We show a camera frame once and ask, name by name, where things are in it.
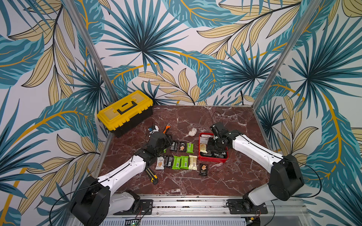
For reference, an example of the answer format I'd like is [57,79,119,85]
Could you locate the black cookie packet barcode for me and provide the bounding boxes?
[170,141,179,152]

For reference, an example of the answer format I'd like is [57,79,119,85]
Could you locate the cream cookie packet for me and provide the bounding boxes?
[199,144,208,153]
[189,155,198,170]

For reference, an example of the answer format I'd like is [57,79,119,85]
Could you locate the white drycake cookie packet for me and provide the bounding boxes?
[155,156,165,170]

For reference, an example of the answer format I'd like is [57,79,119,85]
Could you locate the black drycake cookie packet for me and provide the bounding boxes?
[179,142,187,152]

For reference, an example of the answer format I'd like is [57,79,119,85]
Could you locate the green cookie packet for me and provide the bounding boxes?
[186,143,194,153]
[172,156,182,170]
[180,156,189,170]

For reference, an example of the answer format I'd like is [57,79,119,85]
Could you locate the white plastic pipe elbow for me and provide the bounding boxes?
[188,128,197,137]

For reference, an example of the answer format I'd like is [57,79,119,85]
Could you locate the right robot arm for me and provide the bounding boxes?
[213,131,304,206]

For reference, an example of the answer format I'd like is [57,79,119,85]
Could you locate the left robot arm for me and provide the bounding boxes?
[69,132,173,226]

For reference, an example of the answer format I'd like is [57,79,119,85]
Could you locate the red storage box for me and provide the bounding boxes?
[199,133,229,163]

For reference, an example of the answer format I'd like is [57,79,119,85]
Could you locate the yellow black utility knife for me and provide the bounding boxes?
[145,168,158,185]

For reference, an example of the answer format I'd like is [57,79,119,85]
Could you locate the yellow black toolbox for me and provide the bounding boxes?
[97,90,153,137]

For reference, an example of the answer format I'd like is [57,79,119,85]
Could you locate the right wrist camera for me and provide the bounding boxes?
[210,122,229,137]

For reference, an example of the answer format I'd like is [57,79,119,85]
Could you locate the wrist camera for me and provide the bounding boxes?
[210,122,229,137]
[149,125,159,134]

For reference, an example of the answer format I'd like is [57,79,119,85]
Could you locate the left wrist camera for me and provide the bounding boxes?
[149,125,159,134]

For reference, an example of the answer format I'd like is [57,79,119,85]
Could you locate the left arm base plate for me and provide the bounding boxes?
[114,199,153,216]

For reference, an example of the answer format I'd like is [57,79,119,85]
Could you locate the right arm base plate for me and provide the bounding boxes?
[226,199,268,215]

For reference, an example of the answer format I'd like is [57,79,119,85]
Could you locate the aluminium front rail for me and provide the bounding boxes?
[99,194,314,226]

